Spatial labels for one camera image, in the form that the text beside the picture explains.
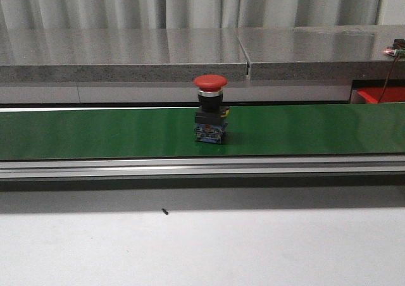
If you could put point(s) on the green conveyor belt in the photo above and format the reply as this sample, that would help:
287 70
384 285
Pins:
169 132

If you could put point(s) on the aluminium conveyor frame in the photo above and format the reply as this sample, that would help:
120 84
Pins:
203 167

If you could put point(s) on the white pleated curtain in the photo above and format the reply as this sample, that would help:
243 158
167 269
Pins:
46 14

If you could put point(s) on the grey stone countertop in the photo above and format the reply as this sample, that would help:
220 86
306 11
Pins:
180 54

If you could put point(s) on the red plastic tray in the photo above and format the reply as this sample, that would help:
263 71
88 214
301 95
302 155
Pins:
374 95

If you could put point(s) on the small circuit board red LED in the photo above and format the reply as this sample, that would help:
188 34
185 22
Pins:
394 52

